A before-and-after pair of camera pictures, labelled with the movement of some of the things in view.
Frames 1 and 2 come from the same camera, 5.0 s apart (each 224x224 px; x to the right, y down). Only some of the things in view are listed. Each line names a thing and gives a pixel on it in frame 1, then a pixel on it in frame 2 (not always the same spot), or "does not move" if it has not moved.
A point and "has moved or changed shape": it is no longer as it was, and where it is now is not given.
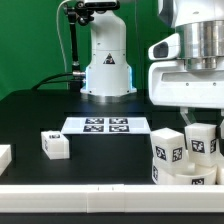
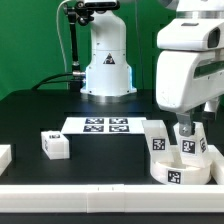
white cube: [201, 143] has moved or changed shape
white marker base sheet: [107, 125] does not move
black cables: [74, 85] does not move
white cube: [55, 145] does not move
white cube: [169, 151] has moved or changed shape
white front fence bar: [110, 198] does not move
